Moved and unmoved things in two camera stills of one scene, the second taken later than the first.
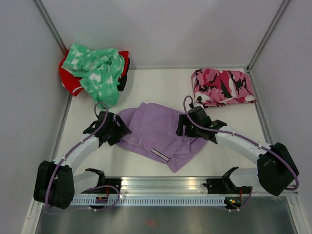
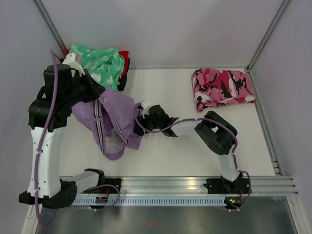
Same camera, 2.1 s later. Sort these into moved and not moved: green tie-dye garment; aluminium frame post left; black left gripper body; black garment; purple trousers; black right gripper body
Moved: black right gripper body; purple trousers; black left gripper body
Not moved: green tie-dye garment; aluminium frame post left; black garment
